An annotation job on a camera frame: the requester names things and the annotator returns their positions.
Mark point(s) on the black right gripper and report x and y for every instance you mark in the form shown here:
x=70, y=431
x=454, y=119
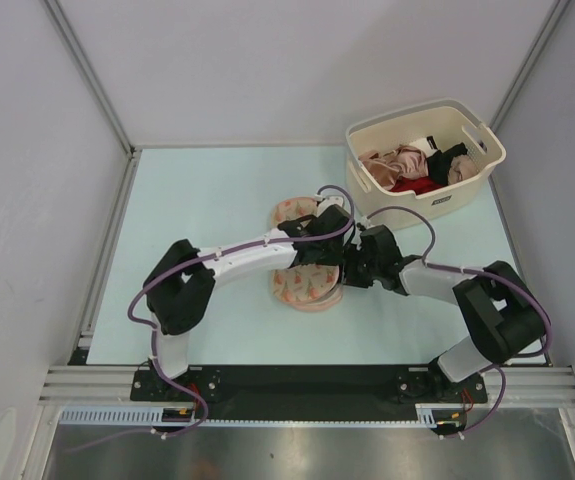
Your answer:
x=351, y=253

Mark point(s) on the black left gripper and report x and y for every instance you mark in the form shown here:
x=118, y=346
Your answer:
x=334, y=259

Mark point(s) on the pink floral mesh laundry bag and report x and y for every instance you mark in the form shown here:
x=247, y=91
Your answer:
x=307, y=288

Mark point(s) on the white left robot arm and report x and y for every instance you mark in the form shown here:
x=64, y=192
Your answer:
x=179, y=288

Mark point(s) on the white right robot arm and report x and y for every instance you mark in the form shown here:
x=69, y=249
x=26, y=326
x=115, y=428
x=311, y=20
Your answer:
x=501, y=315

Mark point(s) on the cream plastic laundry basket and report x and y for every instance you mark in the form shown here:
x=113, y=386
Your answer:
x=448, y=123

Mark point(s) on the red garment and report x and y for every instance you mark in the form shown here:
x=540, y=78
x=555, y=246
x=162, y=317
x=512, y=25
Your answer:
x=418, y=186

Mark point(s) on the pink satin garment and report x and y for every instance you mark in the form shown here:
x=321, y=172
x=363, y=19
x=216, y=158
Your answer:
x=405, y=162

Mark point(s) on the black garment in basket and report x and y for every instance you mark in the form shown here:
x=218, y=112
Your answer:
x=440, y=162

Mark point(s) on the beige garment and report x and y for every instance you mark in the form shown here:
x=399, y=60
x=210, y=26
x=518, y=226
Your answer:
x=462, y=168

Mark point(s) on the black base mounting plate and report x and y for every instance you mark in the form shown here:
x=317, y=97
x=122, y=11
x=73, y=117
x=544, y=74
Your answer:
x=311, y=393

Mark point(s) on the white slotted cable duct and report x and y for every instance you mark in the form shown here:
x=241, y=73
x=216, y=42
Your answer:
x=176, y=417

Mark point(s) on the aluminium frame rail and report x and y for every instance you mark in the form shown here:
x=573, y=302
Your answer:
x=526, y=387

